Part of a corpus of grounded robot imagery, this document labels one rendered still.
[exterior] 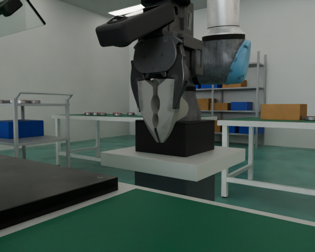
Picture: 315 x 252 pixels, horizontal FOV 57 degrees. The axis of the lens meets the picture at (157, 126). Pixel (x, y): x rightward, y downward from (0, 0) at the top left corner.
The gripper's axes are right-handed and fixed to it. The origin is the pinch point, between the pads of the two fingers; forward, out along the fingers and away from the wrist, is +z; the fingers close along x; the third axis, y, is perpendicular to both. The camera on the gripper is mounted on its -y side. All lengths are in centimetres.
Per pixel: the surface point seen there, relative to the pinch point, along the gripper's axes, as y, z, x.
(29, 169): -5.1, 7.2, 24.4
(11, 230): -17.7, 9.4, 6.9
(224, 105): 585, -6, 232
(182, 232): -7.8, 9.3, -8.7
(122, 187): 1.7, 9.4, 8.4
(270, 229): -1.6, 9.3, -16.1
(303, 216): 218, 84, 13
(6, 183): -12.3, 7.2, 18.3
